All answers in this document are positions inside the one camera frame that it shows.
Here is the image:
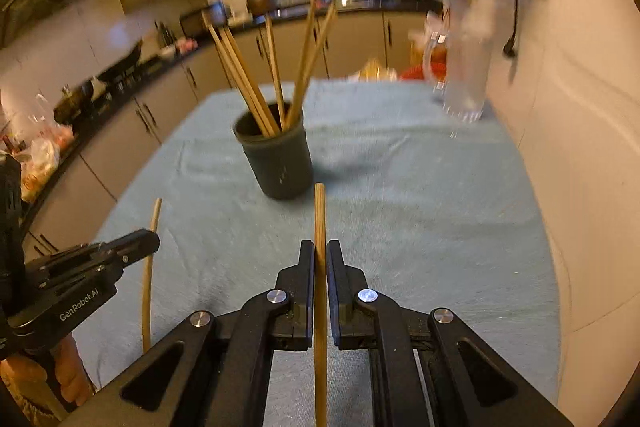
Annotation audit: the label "black wok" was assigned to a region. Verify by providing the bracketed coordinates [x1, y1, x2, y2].
[97, 42, 144, 81]

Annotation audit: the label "dark lidded pot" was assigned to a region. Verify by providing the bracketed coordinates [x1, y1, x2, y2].
[52, 79, 99, 124]

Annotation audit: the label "range hood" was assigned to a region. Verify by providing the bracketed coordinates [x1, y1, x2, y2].
[0, 0, 137, 48]

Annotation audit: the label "clear tall plastic container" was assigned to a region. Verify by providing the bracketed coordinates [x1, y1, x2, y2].
[442, 0, 494, 124]

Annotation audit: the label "yellow food bag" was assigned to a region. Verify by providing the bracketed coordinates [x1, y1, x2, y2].
[357, 59, 399, 82]

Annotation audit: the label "red bowl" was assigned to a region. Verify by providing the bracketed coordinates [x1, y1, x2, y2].
[400, 62, 446, 83]

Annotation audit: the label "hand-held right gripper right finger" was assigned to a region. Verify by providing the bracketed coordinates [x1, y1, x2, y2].
[326, 240, 574, 427]

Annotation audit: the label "plastic bag of food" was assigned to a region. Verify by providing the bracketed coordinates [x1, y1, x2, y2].
[0, 92, 77, 204]

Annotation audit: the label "silver toaster oven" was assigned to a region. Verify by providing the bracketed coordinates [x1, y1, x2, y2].
[179, 2, 231, 38]

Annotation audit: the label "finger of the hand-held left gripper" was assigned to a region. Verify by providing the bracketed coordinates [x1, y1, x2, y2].
[26, 229, 162, 289]

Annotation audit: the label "black kitchen countertop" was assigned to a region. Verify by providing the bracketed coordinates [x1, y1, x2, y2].
[20, 0, 446, 219]

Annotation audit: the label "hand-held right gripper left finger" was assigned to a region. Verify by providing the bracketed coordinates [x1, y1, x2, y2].
[65, 240, 315, 427]

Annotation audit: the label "beige lower kitchen cabinets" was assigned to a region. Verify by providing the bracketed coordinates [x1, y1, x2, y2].
[25, 7, 437, 259]

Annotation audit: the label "dark grey chopstick holder cup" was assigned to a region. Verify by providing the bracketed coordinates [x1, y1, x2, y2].
[232, 102, 314, 201]

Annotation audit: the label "light blue tablecloth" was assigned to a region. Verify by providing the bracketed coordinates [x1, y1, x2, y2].
[70, 79, 561, 427]

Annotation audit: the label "person's left hand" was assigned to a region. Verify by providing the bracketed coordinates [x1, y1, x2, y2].
[0, 334, 97, 426]

